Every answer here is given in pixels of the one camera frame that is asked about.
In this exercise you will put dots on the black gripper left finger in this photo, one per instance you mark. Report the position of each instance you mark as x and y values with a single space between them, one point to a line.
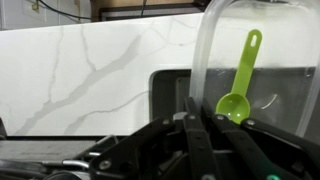
190 106

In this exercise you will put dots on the small clear plastic lunchbox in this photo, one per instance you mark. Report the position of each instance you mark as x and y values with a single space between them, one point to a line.
290 38

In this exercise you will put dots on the green measuring spoon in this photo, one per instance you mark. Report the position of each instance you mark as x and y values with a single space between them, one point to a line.
235 104

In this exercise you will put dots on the stainless steel sink basin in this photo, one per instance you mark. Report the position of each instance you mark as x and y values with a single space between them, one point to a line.
275 96

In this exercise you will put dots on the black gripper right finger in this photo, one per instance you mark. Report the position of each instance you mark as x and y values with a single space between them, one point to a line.
207 112

